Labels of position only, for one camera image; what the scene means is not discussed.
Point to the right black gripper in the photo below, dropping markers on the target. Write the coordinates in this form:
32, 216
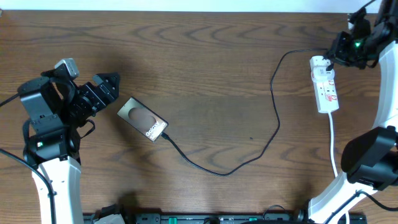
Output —
338, 52

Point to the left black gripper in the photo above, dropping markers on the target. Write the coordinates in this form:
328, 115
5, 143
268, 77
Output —
94, 92

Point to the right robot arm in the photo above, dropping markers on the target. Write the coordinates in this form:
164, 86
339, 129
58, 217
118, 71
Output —
368, 162

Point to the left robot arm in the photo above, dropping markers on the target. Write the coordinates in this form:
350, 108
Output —
57, 108

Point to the white USB charger adapter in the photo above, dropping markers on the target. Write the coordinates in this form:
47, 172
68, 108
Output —
321, 74

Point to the white power strip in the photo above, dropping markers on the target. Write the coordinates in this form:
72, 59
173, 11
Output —
325, 93

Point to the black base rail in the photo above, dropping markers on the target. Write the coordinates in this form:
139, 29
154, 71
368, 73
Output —
155, 218

